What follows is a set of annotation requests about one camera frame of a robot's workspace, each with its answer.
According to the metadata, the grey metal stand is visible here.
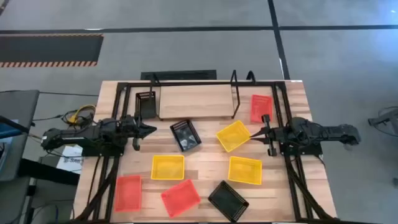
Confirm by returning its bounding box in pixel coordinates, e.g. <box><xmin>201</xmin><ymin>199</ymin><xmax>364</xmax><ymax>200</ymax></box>
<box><xmin>368</xmin><ymin>106</ymin><xmax>398</xmax><ymax>138</ymax></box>

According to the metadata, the black metal table frame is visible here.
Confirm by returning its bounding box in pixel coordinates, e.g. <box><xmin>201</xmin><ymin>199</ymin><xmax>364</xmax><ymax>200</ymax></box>
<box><xmin>70</xmin><ymin>80</ymin><xmax>340</xmax><ymax>224</ymax></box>

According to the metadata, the black plastic basket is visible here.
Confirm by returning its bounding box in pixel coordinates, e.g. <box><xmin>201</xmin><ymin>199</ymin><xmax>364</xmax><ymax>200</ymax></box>
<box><xmin>135</xmin><ymin>91</ymin><xmax>157</xmax><ymax>119</ymax></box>
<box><xmin>207</xmin><ymin>180</ymin><xmax>250</xmax><ymax>223</ymax></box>
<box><xmin>169</xmin><ymin>119</ymin><xmax>202</xmax><ymax>152</ymax></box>

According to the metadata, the grey side table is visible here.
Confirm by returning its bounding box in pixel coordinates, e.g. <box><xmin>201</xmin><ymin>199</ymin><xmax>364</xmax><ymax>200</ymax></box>
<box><xmin>0</xmin><ymin>89</ymin><xmax>40</xmax><ymax>182</ymax></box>

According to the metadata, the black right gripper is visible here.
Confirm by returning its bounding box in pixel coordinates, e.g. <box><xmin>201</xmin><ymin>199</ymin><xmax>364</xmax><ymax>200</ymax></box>
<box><xmin>250</xmin><ymin>114</ymin><xmax>292</xmax><ymax>157</ymax></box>

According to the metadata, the black floor bar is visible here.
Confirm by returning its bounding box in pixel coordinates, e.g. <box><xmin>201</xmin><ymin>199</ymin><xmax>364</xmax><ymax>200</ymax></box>
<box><xmin>17</xmin><ymin>157</ymin><xmax>80</xmax><ymax>187</ymax></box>

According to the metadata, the yellow plastic basket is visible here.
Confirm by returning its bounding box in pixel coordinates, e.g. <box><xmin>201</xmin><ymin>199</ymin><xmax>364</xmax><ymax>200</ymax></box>
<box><xmin>227</xmin><ymin>156</ymin><xmax>263</xmax><ymax>186</ymax></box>
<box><xmin>150</xmin><ymin>154</ymin><xmax>185</xmax><ymax>181</ymax></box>
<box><xmin>215</xmin><ymin>119</ymin><xmax>252</xmax><ymax>154</ymax></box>

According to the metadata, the black hazard-striped floor mat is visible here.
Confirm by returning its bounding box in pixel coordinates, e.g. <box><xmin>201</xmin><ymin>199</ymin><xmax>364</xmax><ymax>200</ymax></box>
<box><xmin>0</xmin><ymin>33</ymin><xmax>104</xmax><ymax>68</ymax></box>

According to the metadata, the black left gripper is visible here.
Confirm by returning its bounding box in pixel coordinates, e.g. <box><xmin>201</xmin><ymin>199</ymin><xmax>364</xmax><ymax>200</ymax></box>
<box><xmin>119</xmin><ymin>113</ymin><xmax>157</xmax><ymax>152</ymax></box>

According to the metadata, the black floor grate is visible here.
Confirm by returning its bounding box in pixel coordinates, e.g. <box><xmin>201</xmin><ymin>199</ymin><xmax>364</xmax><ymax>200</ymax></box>
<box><xmin>140</xmin><ymin>69</ymin><xmax>218</xmax><ymax>81</ymax></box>

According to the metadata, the blue box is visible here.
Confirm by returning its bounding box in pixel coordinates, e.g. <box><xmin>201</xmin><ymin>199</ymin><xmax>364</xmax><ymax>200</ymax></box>
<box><xmin>0</xmin><ymin>119</ymin><xmax>19</xmax><ymax>139</ymax></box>

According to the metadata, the orange plastic basket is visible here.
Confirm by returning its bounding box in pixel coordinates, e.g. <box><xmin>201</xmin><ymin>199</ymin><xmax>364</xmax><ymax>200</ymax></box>
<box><xmin>160</xmin><ymin>179</ymin><xmax>201</xmax><ymax>218</ymax></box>
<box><xmin>250</xmin><ymin>94</ymin><xmax>274</xmax><ymax>124</ymax></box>
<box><xmin>114</xmin><ymin>175</ymin><xmax>142</xmax><ymax>213</ymax></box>

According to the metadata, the white printed paper sheet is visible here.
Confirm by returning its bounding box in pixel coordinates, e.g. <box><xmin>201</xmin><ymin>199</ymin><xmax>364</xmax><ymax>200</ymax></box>
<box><xmin>56</xmin><ymin>145</ymin><xmax>84</xmax><ymax>174</ymax></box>

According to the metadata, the yellow cable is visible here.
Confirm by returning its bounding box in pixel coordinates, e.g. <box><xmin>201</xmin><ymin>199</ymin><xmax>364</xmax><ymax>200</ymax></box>
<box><xmin>68</xmin><ymin>105</ymin><xmax>97</xmax><ymax>124</ymax></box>

